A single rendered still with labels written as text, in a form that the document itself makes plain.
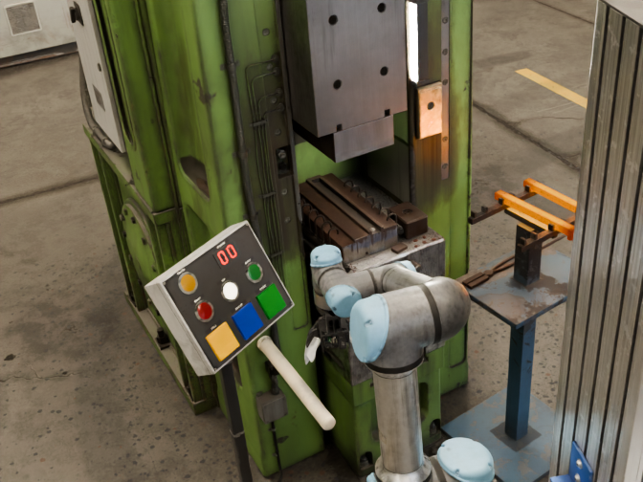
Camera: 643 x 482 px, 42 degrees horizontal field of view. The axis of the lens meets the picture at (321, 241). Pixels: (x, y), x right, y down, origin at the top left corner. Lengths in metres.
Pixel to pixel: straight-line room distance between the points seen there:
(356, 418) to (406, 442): 1.27
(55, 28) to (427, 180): 5.22
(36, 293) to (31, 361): 0.55
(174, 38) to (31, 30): 4.96
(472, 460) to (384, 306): 0.45
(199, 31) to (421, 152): 0.89
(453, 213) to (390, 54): 0.79
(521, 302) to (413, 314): 1.24
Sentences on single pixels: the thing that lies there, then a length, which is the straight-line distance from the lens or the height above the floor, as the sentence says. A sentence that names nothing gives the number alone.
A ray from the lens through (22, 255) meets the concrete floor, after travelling 4.80.
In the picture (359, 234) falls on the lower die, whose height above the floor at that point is 0.99.
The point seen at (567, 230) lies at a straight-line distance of 2.60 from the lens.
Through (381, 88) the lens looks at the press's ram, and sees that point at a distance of 2.41.
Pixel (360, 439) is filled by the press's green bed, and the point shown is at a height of 0.20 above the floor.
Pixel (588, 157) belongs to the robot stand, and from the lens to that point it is 1.29.
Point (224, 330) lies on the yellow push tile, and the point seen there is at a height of 1.03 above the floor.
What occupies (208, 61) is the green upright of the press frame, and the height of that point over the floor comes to 1.61.
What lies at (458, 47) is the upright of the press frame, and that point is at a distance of 2.72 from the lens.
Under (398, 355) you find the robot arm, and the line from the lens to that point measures 1.55.
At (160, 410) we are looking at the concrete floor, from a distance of 3.56.
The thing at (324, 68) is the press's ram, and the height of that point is 1.56.
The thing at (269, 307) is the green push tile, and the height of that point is 1.00.
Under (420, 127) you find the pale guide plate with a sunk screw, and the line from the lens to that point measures 2.70.
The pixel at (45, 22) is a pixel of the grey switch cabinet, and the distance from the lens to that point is 7.57.
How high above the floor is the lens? 2.39
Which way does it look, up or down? 33 degrees down
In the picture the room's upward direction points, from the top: 5 degrees counter-clockwise
